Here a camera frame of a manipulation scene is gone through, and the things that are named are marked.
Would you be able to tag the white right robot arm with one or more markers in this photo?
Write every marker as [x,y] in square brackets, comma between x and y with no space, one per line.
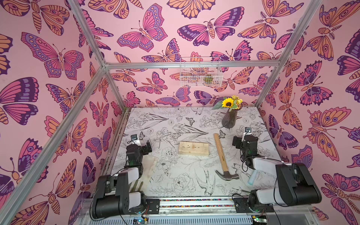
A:
[293,186]

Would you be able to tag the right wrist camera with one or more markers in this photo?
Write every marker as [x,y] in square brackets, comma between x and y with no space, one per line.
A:
[247,132]

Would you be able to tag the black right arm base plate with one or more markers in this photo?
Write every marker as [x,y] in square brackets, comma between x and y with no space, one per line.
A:
[244,205]

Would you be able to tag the yellow artificial sunflower bunch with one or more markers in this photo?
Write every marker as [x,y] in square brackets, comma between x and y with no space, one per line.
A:
[233,103]

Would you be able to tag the aluminium cage frame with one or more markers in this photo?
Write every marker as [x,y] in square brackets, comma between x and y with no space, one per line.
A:
[20,193]

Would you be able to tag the white wire wall basket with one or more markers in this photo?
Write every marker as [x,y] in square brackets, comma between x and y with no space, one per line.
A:
[192,73]

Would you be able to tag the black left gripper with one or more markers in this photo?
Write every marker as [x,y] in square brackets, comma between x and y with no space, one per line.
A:
[146,151]

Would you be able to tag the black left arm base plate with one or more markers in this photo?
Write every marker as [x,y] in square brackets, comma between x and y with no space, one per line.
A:
[149,206]

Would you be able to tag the wooden handled claw hammer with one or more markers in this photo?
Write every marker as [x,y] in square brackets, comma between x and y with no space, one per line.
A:
[225,175]

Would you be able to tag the ribbed purple glass vase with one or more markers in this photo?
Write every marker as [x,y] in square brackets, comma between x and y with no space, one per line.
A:
[229,120]

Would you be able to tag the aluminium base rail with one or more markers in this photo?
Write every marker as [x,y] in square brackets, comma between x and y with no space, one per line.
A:
[218,210]

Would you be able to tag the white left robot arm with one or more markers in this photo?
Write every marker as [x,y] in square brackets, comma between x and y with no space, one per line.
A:
[112,195]

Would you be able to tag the green succulent in basket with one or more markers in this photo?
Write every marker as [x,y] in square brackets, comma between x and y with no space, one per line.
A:
[208,80]

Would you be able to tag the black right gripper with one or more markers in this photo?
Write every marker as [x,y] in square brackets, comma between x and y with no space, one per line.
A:
[238,141]

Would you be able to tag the light blue plastic tube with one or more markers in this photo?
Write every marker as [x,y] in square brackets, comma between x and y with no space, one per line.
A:
[252,178]

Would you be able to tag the small wooden nail block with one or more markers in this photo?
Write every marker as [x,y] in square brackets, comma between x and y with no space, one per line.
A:
[194,149]

